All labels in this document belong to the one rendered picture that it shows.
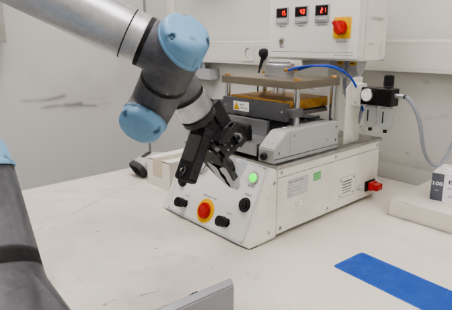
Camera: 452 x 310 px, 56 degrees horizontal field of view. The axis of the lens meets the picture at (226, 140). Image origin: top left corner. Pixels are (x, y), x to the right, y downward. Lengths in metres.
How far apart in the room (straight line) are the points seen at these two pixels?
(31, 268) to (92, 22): 0.35
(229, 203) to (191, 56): 0.51
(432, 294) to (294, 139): 0.42
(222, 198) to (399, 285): 0.43
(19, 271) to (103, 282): 0.52
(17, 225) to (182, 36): 0.32
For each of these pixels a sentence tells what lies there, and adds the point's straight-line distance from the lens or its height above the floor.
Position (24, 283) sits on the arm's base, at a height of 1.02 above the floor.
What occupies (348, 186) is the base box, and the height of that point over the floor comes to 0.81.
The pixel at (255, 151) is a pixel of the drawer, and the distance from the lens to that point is 1.00.
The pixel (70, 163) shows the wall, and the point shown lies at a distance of 2.46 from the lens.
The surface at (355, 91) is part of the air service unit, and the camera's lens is 1.19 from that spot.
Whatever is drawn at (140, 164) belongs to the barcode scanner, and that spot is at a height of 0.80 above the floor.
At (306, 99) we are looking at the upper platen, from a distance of 1.12.
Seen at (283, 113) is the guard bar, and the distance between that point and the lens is 1.05.
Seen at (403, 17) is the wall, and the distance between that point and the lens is 1.52.
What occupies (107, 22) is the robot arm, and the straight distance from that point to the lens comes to 0.62.
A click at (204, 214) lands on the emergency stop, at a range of 1.07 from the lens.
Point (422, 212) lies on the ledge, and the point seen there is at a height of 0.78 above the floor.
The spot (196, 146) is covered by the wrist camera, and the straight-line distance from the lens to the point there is 0.84.
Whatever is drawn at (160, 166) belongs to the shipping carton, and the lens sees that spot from 1.36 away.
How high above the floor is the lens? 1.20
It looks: 13 degrees down
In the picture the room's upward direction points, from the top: straight up
